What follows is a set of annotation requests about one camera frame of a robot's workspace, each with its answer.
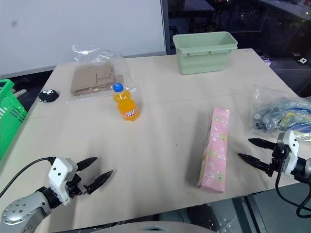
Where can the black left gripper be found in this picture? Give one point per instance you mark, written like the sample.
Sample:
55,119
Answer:
75,185

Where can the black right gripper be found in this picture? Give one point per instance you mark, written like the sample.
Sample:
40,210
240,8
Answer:
278,155

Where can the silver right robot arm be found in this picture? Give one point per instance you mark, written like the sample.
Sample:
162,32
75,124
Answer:
303,168

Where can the green plastic basket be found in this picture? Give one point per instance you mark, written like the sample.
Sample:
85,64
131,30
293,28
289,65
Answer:
9,114

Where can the pink patterned tissue pack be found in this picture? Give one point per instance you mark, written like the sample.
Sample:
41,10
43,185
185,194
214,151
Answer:
215,150

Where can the clear bag of small parts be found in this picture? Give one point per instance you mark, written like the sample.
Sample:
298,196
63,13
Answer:
279,114

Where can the orange soda bottle blue cap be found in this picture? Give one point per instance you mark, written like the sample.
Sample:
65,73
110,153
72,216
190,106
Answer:
125,103

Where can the grey rounded robot body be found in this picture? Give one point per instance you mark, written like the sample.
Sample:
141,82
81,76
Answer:
160,227

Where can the black round object white spots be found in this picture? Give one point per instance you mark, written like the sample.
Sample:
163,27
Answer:
48,95

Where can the clear bag of brown cardboard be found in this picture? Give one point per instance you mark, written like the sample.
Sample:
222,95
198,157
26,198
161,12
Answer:
97,77

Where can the light green plastic bin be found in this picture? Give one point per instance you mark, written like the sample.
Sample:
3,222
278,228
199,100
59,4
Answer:
204,54

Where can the white whiteboard panel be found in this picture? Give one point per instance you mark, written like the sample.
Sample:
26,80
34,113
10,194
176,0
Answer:
80,31

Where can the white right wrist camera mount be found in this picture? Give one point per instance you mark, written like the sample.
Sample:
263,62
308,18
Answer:
289,151

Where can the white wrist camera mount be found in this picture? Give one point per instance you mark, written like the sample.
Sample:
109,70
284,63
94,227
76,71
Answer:
59,174
289,151

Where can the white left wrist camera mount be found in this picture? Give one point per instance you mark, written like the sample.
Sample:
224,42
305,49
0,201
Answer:
59,174

